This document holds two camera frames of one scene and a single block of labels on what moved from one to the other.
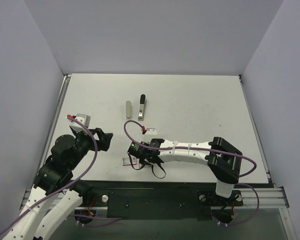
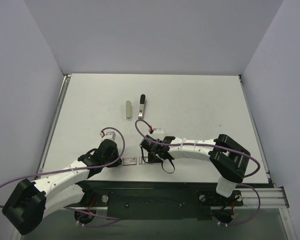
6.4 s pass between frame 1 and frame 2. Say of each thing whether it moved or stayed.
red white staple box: stayed
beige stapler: stayed
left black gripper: moved
